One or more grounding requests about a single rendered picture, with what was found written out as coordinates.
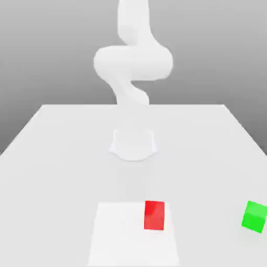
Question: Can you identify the small red cube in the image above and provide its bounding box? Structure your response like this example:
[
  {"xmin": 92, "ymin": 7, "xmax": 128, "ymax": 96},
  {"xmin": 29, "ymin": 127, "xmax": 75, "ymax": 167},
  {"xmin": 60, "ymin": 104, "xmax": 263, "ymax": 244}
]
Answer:
[{"xmin": 143, "ymin": 200, "xmax": 165, "ymax": 232}]

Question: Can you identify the small green cube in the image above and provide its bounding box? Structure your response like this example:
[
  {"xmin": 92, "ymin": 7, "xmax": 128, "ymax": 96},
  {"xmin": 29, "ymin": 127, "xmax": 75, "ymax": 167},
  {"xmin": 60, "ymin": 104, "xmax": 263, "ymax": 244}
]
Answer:
[{"xmin": 241, "ymin": 200, "xmax": 267, "ymax": 234}]

